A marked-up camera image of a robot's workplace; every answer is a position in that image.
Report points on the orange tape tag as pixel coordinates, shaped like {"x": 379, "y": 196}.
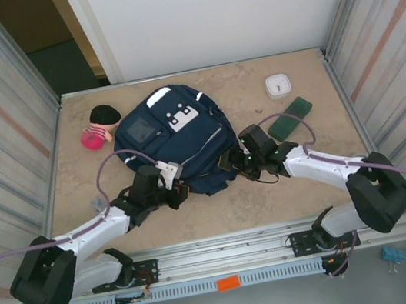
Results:
{"x": 228, "y": 284}

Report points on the navy blue backpack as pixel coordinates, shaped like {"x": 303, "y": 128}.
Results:
{"x": 185, "y": 139}

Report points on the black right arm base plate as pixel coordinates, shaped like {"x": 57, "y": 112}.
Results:
{"x": 300, "y": 243}

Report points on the brown wooden door frame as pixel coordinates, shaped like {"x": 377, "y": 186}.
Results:
{"x": 77, "y": 32}

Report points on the dark green pencil case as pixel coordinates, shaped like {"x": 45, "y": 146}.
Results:
{"x": 297, "y": 109}

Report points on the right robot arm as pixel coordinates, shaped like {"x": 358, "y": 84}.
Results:
{"x": 318, "y": 164}

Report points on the aluminium table edge profile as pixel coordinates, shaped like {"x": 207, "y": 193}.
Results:
{"x": 193, "y": 71}

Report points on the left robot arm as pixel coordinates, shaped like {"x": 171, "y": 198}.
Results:
{"x": 91, "y": 229}

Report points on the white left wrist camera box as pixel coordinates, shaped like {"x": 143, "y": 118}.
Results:
{"x": 170, "y": 171}

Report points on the blue binder clip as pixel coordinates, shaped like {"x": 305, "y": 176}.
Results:
{"x": 392, "y": 254}

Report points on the black controller board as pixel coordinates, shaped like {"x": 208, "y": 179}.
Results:
{"x": 336, "y": 264}
{"x": 134, "y": 299}

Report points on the white square clock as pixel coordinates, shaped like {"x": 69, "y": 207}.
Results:
{"x": 277, "y": 86}

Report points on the plush doll with black hair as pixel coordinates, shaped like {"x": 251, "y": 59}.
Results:
{"x": 102, "y": 120}

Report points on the aluminium rail frame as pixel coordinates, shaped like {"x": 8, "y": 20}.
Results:
{"x": 223, "y": 252}

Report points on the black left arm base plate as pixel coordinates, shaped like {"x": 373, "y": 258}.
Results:
{"x": 148, "y": 269}

